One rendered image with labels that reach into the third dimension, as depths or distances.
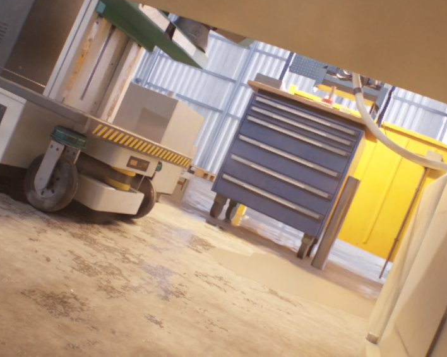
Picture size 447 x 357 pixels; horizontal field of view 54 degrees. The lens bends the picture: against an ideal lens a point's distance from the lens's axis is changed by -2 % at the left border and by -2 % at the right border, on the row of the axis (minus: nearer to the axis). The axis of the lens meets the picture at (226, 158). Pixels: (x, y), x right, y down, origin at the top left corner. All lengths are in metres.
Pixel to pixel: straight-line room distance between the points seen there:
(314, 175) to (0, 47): 1.92
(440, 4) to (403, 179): 3.48
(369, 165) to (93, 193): 2.90
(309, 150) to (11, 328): 2.36
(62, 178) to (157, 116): 1.03
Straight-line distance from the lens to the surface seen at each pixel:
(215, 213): 3.00
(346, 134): 2.86
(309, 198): 2.83
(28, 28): 1.68
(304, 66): 3.56
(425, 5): 0.58
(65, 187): 1.37
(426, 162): 1.97
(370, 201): 3.97
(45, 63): 1.75
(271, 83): 3.05
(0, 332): 0.73
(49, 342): 0.75
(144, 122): 2.34
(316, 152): 2.86
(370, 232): 3.97
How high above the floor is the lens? 0.34
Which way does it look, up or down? 1 degrees up
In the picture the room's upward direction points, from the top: 23 degrees clockwise
